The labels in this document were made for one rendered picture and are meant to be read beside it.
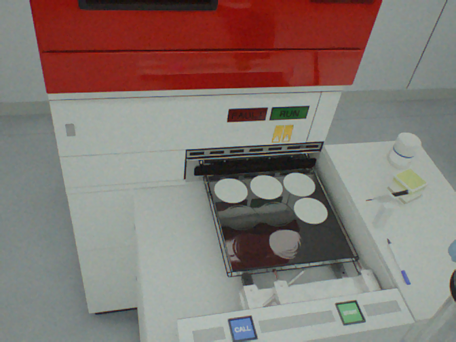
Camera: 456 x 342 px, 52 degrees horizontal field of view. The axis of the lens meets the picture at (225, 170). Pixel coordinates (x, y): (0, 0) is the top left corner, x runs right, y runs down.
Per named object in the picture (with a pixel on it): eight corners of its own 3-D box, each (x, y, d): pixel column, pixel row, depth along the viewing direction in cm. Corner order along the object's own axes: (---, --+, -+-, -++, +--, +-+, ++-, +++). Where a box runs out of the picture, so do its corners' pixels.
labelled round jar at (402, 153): (383, 155, 150) (394, 132, 143) (402, 153, 152) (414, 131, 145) (393, 170, 145) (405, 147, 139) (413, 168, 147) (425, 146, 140)
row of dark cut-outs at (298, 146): (186, 155, 142) (186, 150, 140) (319, 147, 152) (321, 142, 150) (186, 157, 141) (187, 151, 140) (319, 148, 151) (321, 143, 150)
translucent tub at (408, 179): (385, 190, 138) (393, 174, 134) (402, 182, 142) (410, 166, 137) (403, 207, 134) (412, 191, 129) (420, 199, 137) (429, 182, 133)
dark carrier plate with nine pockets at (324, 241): (207, 177, 144) (207, 176, 143) (311, 169, 152) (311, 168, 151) (232, 271, 120) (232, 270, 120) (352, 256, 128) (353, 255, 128)
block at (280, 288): (271, 287, 120) (273, 281, 118) (283, 286, 121) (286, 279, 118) (280, 315, 114) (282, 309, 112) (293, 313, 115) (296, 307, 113)
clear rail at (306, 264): (226, 273, 120) (226, 271, 119) (357, 257, 129) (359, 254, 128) (226, 278, 119) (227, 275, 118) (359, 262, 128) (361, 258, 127)
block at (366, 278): (356, 276, 125) (359, 270, 123) (368, 274, 126) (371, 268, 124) (368, 302, 120) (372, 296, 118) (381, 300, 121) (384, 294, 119)
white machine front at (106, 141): (66, 188, 144) (46, 79, 116) (310, 170, 162) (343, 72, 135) (66, 195, 142) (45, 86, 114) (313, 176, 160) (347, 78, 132)
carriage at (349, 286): (237, 298, 120) (238, 292, 118) (364, 280, 128) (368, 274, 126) (244, 326, 114) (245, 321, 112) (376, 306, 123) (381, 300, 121)
